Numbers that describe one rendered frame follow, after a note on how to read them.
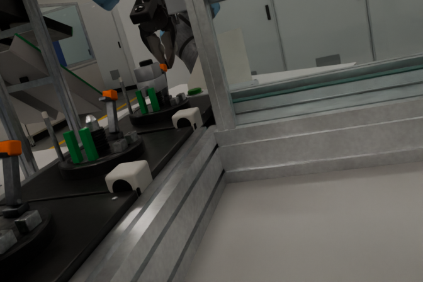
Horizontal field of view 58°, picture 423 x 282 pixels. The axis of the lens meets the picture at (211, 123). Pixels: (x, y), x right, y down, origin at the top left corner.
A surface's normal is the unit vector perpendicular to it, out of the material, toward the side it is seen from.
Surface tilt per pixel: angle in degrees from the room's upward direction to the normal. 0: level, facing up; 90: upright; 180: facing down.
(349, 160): 90
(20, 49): 90
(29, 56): 90
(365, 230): 0
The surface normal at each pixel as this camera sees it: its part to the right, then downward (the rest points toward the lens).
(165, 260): 0.94, -0.16
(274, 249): -0.25, -0.93
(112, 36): -0.26, 0.33
